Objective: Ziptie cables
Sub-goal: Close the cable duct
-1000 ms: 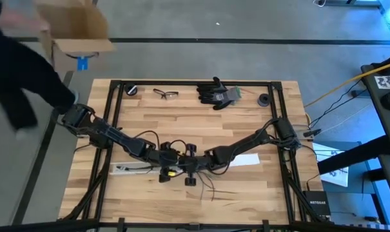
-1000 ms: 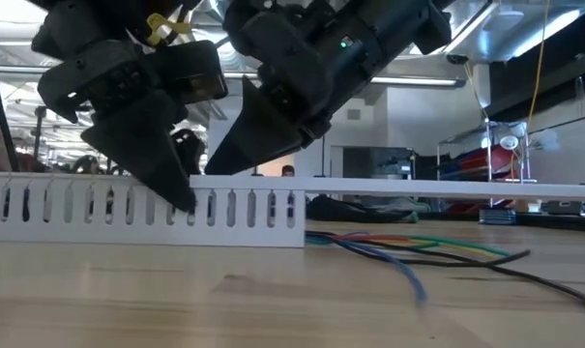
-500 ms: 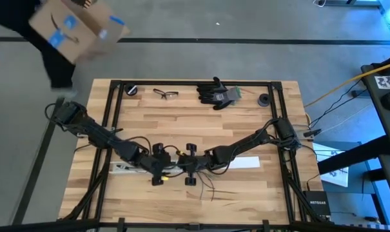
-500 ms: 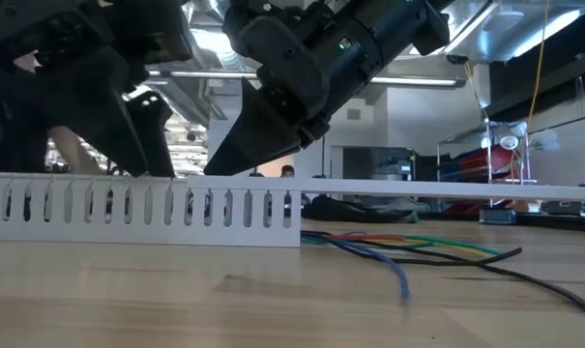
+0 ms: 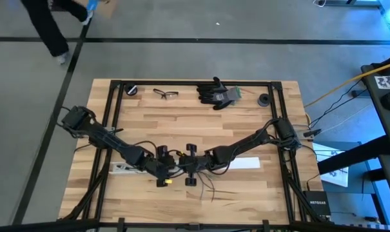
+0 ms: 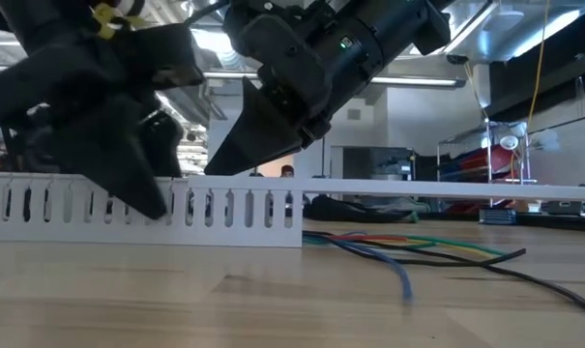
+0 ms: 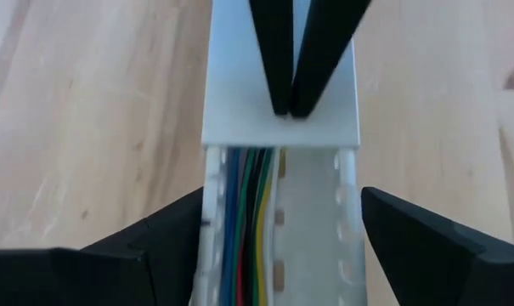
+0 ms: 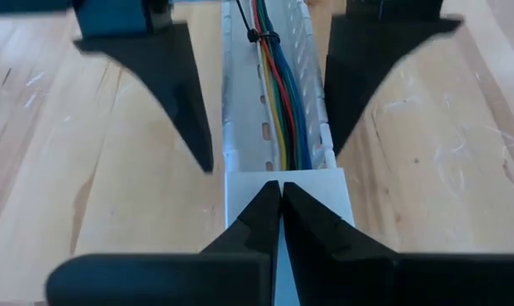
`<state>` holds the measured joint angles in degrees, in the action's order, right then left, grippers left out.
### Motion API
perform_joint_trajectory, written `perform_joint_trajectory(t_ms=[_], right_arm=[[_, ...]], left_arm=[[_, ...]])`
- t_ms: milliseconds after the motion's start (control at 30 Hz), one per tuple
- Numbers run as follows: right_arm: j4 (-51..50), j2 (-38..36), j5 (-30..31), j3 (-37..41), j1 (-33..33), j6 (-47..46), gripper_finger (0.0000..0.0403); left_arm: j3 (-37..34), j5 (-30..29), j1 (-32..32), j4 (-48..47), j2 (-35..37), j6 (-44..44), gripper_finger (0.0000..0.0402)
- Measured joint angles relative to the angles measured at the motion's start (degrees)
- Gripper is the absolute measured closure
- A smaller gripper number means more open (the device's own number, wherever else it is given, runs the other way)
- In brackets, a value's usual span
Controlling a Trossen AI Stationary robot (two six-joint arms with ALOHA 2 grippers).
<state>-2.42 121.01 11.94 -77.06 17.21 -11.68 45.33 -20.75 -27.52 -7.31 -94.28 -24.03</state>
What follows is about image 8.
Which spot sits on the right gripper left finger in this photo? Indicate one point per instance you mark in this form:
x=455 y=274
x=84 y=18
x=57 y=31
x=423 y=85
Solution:
x=176 y=280

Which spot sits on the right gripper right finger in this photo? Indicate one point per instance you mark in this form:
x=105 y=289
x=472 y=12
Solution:
x=388 y=280

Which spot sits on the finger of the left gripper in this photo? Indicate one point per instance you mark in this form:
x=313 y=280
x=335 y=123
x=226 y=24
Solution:
x=358 y=55
x=171 y=64

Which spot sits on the black zip tie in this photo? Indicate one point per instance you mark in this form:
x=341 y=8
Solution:
x=252 y=35

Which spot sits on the white duct cover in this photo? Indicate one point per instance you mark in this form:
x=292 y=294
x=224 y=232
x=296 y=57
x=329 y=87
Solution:
x=244 y=191

